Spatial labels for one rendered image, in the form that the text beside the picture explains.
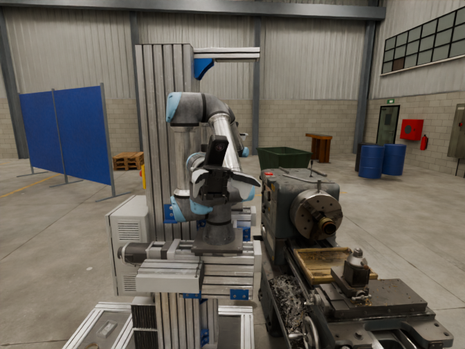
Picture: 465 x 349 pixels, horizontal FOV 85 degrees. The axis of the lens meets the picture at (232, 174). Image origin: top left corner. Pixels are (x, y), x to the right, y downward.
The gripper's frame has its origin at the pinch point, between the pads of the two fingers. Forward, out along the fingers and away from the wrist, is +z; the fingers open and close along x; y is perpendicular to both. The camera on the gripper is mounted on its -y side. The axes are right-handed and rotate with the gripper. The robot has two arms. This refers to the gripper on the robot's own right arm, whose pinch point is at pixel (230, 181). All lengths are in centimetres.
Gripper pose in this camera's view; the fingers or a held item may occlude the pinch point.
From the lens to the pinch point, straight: 54.5
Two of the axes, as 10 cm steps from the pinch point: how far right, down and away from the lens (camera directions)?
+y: -1.3, 9.8, 1.8
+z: 3.2, 2.1, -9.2
